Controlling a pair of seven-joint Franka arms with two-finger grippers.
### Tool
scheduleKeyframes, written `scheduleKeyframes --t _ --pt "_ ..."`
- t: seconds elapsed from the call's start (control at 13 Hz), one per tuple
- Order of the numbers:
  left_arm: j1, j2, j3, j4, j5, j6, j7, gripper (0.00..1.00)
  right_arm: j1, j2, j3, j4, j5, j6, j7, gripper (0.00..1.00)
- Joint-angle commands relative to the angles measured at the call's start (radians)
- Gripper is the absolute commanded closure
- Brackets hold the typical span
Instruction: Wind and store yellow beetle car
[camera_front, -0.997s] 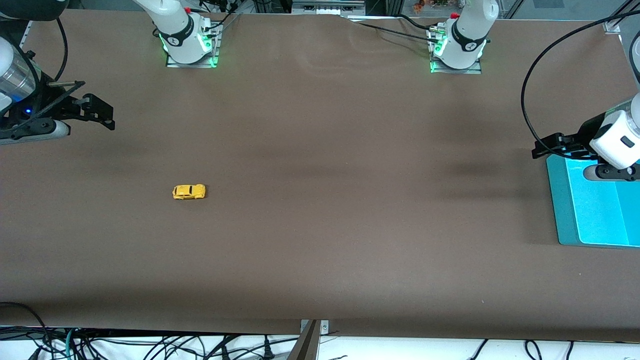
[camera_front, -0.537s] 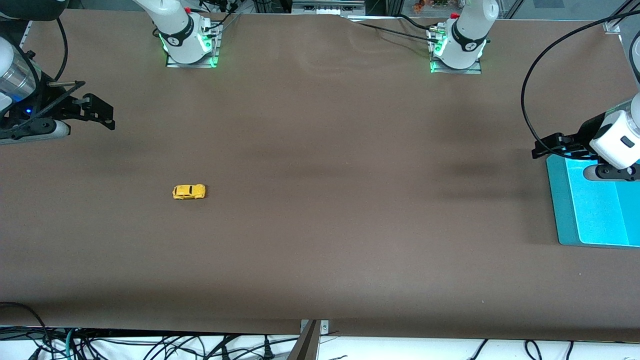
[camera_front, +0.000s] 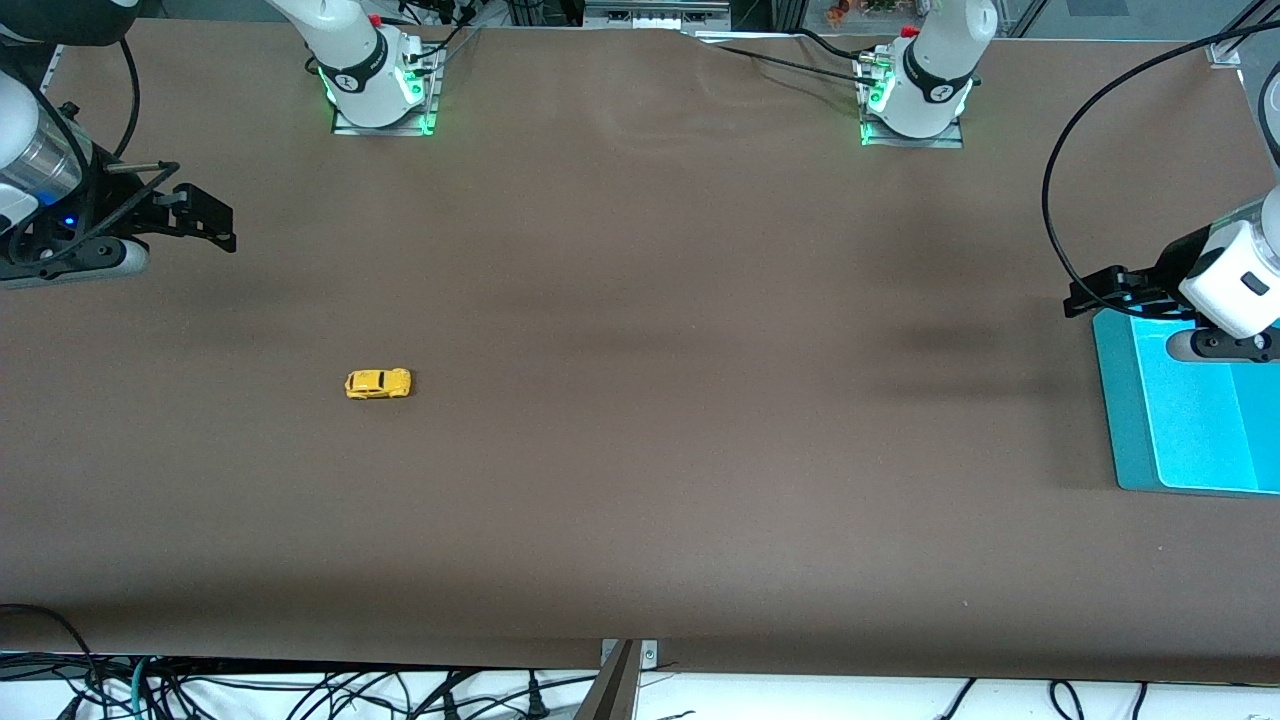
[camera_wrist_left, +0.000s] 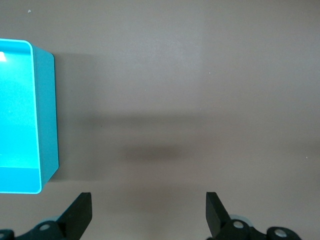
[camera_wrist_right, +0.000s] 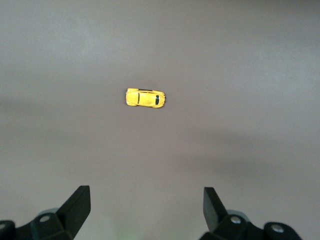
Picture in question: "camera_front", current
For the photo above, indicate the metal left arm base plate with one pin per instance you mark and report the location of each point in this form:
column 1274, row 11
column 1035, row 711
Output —
column 915, row 143

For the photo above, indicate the yellow beetle toy car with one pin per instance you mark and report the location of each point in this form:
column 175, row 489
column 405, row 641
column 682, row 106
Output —
column 378, row 383

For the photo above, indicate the metal table edge bracket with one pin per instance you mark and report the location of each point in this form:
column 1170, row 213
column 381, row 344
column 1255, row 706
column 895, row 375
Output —
column 648, row 655

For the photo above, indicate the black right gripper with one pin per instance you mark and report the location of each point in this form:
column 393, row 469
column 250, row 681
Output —
column 92, row 218

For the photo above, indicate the turquoise plastic bin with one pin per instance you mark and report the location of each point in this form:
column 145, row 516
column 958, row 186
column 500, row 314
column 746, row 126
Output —
column 1190, row 430

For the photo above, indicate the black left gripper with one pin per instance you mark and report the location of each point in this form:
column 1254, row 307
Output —
column 1158, row 280

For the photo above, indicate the dark support post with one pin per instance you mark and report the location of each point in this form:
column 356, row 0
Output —
column 610, row 695

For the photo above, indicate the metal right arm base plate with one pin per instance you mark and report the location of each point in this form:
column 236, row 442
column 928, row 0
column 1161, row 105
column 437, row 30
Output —
column 385, row 130

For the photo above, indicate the metal table corner bracket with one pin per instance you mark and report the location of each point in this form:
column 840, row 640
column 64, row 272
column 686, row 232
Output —
column 1225, row 55

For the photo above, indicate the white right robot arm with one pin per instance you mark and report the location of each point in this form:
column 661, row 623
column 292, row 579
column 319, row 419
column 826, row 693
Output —
column 355, row 60

